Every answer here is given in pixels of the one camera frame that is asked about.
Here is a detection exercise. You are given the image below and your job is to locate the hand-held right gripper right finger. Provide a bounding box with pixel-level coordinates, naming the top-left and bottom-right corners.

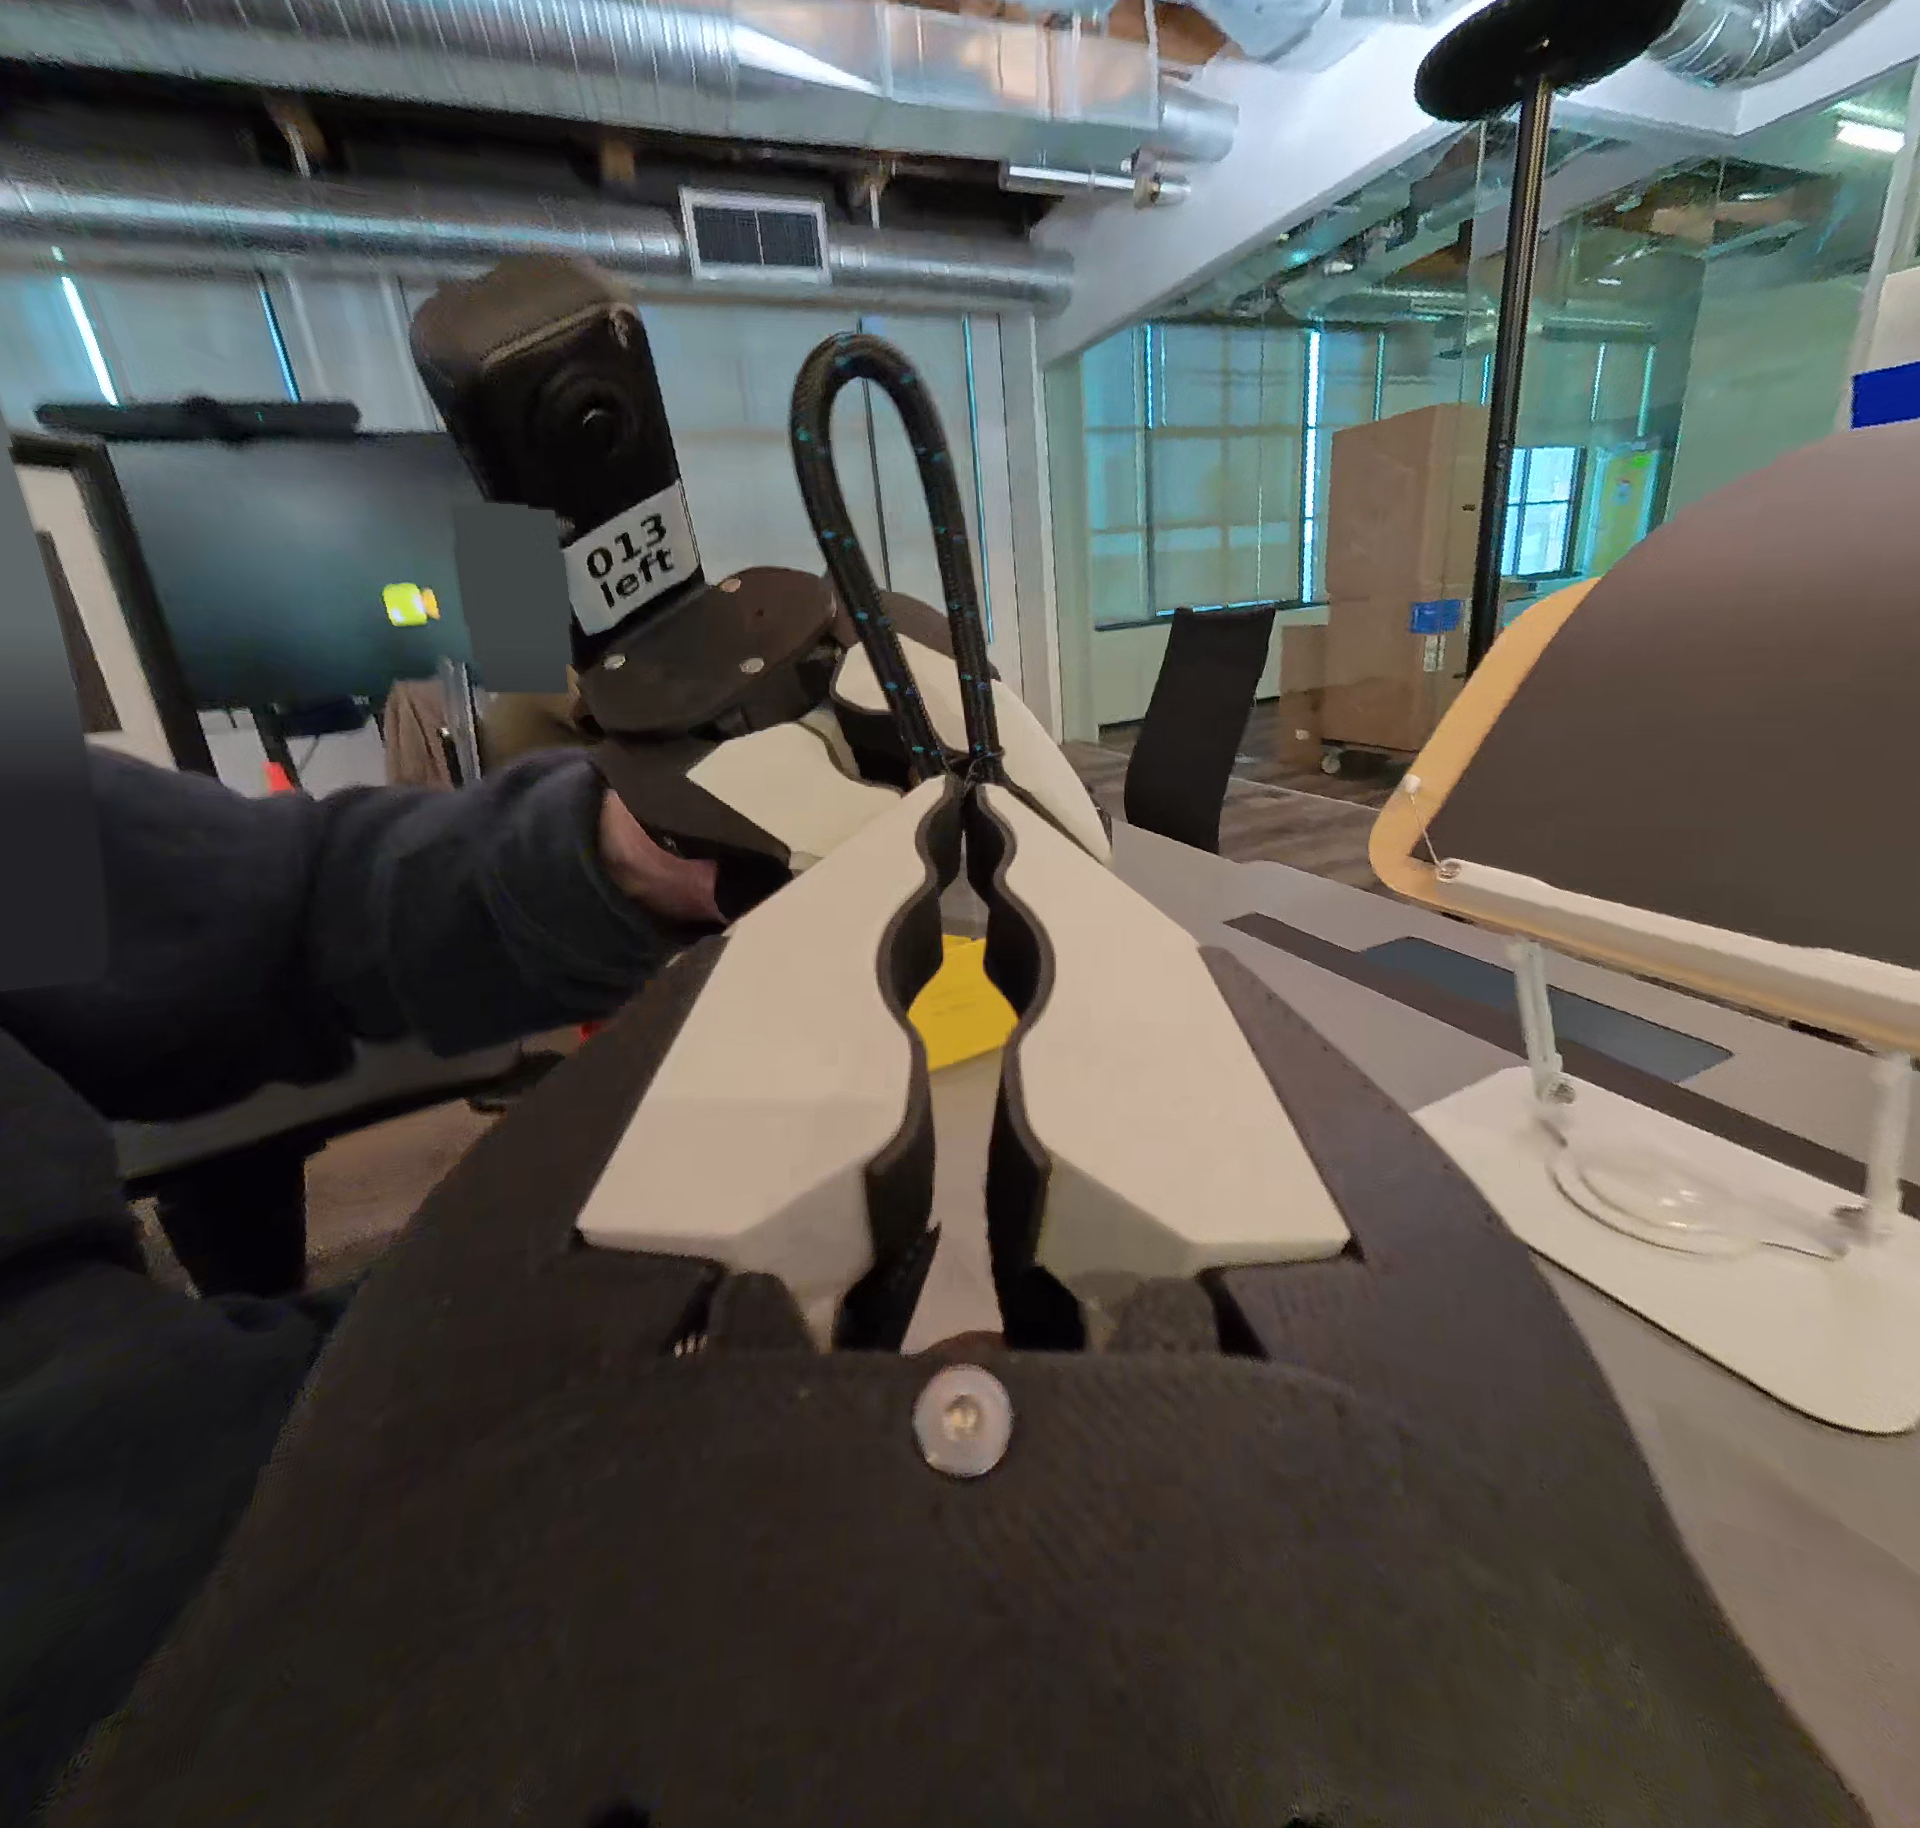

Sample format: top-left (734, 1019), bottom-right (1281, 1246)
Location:
top-left (970, 777), bottom-right (1361, 1349)

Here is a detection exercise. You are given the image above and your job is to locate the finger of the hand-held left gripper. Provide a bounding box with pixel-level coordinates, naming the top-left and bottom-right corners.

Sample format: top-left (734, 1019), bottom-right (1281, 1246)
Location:
top-left (837, 631), bottom-right (1115, 870)
top-left (684, 712), bottom-right (908, 870)

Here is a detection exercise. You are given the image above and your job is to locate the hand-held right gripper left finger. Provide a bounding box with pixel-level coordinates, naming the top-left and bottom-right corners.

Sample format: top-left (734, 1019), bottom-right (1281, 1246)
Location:
top-left (570, 777), bottom-right (968, 1349)

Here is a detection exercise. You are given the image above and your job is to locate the yellow plastic bin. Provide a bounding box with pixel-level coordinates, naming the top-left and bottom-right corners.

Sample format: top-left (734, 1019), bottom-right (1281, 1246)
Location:
top-left (905, 932), bottom-right (1026, 1078)

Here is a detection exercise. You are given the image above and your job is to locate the black braided hdmi cable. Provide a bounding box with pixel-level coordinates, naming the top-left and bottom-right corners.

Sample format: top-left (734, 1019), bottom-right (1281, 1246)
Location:
top-left (785, 328), bottom-right (1010, 801)

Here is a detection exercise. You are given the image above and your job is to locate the dark monitor with wooden back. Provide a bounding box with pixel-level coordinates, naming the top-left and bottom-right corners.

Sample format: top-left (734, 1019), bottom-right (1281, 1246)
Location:
top-left (1365, 418), bottom-right (1920, 1055)

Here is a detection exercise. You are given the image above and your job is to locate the person's left hand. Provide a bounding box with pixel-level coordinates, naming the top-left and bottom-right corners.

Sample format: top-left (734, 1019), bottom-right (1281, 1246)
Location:
top-left (593, 789), bottom-right (727, 921)

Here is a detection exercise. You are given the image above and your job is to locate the black office chair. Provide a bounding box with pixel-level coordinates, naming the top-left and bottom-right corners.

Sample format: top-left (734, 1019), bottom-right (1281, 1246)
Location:
top-left (1115, 602), bottom-right (1280, 858)

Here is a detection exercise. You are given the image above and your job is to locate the large black television screen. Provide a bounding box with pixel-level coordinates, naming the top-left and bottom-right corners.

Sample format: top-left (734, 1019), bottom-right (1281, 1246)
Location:
top-left (101, 429), bottom-right (575, 717)

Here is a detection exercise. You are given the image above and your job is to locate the brown cardboard box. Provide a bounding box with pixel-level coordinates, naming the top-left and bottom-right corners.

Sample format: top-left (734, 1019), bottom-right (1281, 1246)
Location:
top-left (1272, 399), bottom-right (1507, 783)

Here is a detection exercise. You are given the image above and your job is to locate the black boom pole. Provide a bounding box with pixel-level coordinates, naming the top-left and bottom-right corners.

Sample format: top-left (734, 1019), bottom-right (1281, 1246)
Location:
top-left (1409, 0), bottom-right (1699, 678)

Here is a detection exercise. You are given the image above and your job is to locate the metal duct pipe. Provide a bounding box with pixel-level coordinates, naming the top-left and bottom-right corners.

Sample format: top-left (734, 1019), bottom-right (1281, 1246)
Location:
top-left (0, 154), bottom-right (1080, 322)

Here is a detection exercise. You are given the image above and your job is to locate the large silver air duct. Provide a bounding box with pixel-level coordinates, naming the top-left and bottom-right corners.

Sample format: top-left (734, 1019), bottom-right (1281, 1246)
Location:
top-left (0, 0), bottom-right (1241, 168)

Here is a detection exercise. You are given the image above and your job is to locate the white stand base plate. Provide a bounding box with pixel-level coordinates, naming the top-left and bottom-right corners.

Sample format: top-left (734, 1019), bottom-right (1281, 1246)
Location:
top-left (1408, 861), bottom-right (1920, 1438)

